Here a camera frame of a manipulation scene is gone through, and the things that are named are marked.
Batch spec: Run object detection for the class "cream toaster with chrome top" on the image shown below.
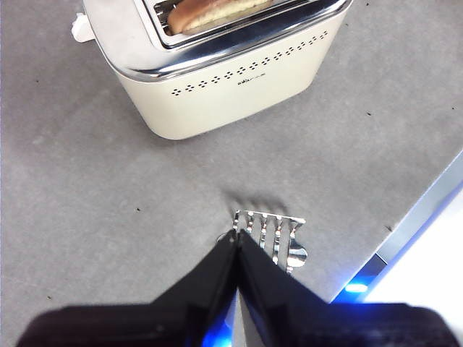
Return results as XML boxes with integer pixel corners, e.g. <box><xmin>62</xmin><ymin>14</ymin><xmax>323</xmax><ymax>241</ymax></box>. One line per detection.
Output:
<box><xmin>81</xmin><ymin>0</ymin><xmax>354</xmax><ymax>141</ymax></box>

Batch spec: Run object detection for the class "brown-crusted bread slice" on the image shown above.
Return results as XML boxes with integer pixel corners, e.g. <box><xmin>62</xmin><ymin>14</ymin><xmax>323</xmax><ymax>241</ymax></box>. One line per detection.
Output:
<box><xmin>167</xmin><ymin>0</ymin><xmax>276</xmax><ymax>36</ymax></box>

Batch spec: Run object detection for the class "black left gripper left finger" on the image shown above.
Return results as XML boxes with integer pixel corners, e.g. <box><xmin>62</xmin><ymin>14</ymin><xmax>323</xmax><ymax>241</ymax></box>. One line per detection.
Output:
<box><xmin>16</xmin><ymin>234</ymin><xmax>239</xmax><ymax>347</ymax></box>

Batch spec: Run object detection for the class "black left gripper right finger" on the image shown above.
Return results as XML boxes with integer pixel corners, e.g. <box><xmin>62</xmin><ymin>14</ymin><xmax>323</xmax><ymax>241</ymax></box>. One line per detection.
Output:
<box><xmin>238</xmin><ymin>229</ymin><xmax>460</xmax><ymax>347</ymax></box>

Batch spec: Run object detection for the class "stainless steel toast rack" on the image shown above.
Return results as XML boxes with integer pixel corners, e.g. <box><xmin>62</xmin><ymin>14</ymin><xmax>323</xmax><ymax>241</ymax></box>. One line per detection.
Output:
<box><xmin>216</xmin><ymin>208</ymin><xmax>308</xmax><ymax>275</ymax></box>

